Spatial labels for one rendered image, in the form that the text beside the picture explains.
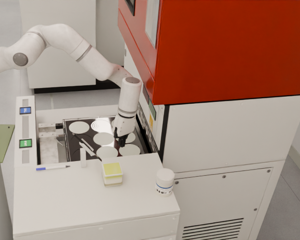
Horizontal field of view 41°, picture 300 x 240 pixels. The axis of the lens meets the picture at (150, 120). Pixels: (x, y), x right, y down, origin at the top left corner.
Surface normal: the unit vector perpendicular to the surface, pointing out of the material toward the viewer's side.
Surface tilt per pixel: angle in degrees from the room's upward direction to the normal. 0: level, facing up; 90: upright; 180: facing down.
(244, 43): 90
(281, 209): 0
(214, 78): 90
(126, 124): 90
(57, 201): 0
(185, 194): 90
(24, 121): 0
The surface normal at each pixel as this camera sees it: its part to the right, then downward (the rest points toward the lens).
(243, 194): 0.24, 0.59
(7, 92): 0.08, -0.81
